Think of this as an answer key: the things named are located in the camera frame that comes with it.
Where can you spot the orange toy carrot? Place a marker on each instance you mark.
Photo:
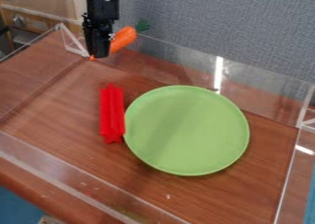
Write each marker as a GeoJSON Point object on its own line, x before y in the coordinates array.
{"type": "Point", "coordinates": [127, 35]}

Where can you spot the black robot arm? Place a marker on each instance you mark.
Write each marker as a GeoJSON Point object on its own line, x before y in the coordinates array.
{"type": "Point", "coordinates": [97, 25]}

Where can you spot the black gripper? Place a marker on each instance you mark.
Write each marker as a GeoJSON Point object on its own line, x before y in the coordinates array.
{"type": "Point", "coordinates": [99, 18]}

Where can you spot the wooden shelf with knob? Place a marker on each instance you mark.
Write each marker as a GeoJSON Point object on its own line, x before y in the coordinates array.
{"type": "Point", "coordinates": [35, 21]}

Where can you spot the green round plate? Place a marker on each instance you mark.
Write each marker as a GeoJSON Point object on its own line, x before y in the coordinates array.
{"type": "Point", "coordinates": [185, 130]}

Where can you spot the clear acrylic triangle bracket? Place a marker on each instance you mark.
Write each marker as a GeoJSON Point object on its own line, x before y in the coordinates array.
{"type": "Point", "coordinates": [73, 44]}

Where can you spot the cardboard box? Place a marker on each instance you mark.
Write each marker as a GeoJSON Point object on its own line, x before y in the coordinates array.
{"type": "Point", "coordinates": [63, 8]}

